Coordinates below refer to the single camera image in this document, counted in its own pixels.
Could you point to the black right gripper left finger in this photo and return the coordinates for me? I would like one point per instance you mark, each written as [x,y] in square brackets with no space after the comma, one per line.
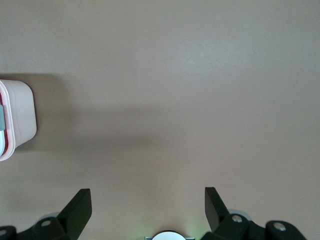
[72,217]

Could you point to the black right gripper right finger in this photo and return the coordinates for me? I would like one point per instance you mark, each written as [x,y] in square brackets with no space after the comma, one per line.
[220,220]

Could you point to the pink plastic storage box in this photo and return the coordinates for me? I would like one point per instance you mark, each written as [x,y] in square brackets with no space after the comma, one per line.
[22,112]

